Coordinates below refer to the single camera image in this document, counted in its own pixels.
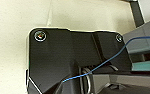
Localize grey robot torso link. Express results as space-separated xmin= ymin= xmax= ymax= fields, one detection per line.
xmin=123 ymin=19 xmax=150 ymax=55

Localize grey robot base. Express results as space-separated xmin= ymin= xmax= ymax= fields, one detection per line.
xmin=25 ymin=27 xmax=134 ymax=94

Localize teal robot body panel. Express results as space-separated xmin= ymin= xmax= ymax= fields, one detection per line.
xmin=130 ymin=61 xmax=150 ymax=72

